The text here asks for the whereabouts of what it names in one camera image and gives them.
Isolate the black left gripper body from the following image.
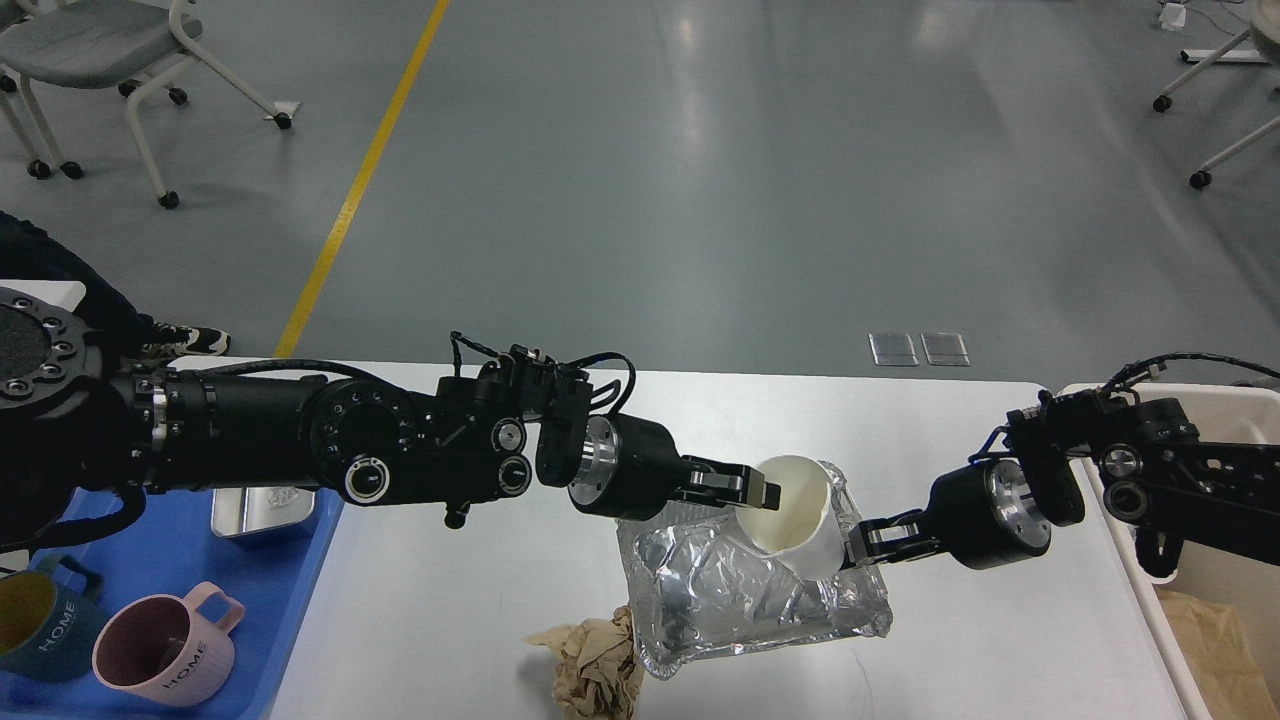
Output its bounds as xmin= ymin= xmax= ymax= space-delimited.
xmin=568 ymin=413 xmax=691 ymax=521

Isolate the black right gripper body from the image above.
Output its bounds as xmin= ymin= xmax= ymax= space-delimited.
xmin=925 ymin=459 xmax=1052 ymax=570

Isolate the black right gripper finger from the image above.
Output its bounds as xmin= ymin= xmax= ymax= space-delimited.
xmin=845 ymin=530 xmax=941 ymax=569
xmin=858 ymin=510 xmax=931 ymax=541

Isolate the white paper cup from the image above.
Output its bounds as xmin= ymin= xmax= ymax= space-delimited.
xmin=735 ymin=455 xmax=846 ymax=582

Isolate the aluminium foil tray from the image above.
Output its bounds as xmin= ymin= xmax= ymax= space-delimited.
xmin=616 ymin=502 xmax=893 ymax=680

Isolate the brown paper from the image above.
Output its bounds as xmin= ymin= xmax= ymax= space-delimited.
xmin=522 ymin=605 xmax=646 ymax=719

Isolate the stainless steel rectangular tin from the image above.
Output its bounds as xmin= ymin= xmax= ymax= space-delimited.
xmin=209 ymin=487 xmax=316 ymax=547

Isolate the pink ribbed mug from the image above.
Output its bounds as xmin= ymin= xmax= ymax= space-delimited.
xmin=91 ymin=582 xmax=246 ymax=708

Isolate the dark blue mug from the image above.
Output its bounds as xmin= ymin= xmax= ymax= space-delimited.
xmin=1 ymin=553 xmax=108 ymax=683

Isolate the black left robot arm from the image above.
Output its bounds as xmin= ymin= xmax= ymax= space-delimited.
xmin=3 ymin=215 xmax=782 ymax=552

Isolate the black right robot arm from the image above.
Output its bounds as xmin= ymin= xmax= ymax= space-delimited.
xmin=844 ymin=352 xmax=1279 ymax=577

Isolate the right metal floor plate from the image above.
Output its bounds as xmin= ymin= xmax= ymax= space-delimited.
xmin=920 ymin=332 xmax=972 ymax=366

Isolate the metal floor plate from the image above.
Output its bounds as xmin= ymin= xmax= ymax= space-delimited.
xmin=868 ymin=332 xmax=920 ymax=366
xmin=920 ymin=332 xmax=972 ymax=366

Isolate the left metal floor plate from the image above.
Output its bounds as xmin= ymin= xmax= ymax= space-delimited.
xmin=868 ymin=332 xmax=920 ymax=366

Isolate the beige plastic bin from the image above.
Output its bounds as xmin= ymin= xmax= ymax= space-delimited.
xmin=1103 ymin=383 xmax=1279 ymax=719

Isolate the blue plastic tray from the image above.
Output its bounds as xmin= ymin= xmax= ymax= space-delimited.
xmin=1 ymin=491 xmax=343 ymax=719

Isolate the white chair base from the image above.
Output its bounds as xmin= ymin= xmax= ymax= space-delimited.
xmin=1151 ymin=0 xmax=1280 ymax=192

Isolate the white side table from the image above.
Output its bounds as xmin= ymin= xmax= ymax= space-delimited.
xmin=8 ymin=281 xmax=86 ymax=313

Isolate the person in dark trousers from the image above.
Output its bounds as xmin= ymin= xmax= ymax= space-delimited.
xmin=1 ymin=211 xmax=230 ymax=361

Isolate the grey office chair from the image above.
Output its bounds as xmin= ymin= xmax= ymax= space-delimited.
xmin=3 ymin=1 xmax=293 ymax=209

